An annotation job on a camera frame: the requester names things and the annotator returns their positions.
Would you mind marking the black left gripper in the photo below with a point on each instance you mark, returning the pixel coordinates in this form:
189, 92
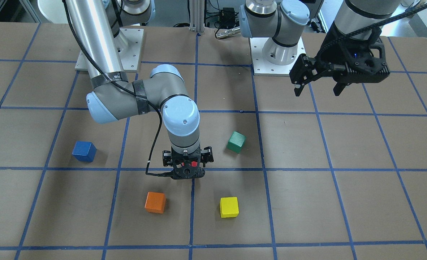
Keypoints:
330, 51

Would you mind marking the yellow wooden block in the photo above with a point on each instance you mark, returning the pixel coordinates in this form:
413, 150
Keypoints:
229, 207

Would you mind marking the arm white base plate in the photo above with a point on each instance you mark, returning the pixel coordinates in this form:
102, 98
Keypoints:
271, 59
128, 45

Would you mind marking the blue wooden block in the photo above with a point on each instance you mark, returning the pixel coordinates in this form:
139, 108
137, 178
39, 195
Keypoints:
84, 151

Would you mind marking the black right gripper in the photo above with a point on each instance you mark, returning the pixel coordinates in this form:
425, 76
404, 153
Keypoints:
168, 157

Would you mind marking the green wooden block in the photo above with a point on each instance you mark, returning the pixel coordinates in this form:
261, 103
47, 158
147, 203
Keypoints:
236, 142

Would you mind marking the orange wooden block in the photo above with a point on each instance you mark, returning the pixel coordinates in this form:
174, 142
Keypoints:
155, 202

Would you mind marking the aluminium frame post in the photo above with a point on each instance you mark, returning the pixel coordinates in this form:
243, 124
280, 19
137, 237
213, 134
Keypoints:
196, 16

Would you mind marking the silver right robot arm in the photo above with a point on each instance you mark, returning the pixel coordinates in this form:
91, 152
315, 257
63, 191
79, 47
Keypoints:
115, 98

